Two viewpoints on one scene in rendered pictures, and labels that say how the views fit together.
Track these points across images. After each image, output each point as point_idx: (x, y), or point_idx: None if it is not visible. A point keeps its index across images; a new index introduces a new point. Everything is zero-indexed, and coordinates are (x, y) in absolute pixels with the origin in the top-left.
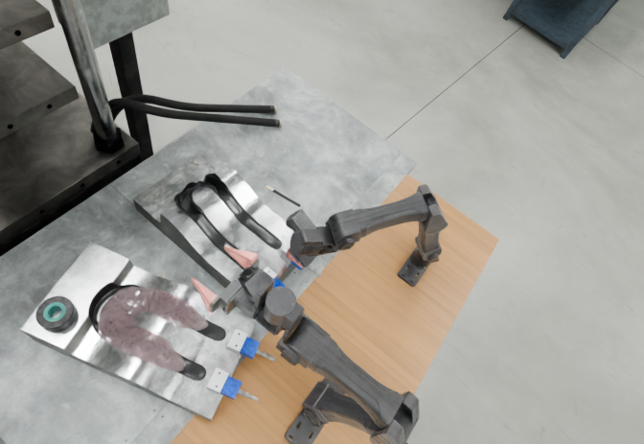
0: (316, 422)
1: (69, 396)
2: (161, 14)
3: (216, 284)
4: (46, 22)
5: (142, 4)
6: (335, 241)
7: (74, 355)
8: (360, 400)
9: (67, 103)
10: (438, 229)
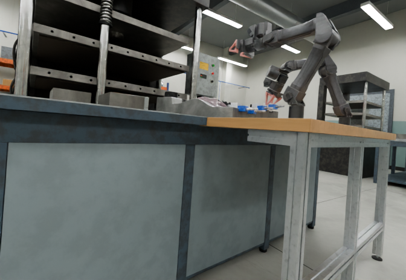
0: (293, 97)
1: None
2: (214, 95)
3: None
4: (187, 68)
5: (210, 87)
6: (284, 65)
7: (173, 103)
8: (302, 25)
9: (183, 98)
10: (333, 69)
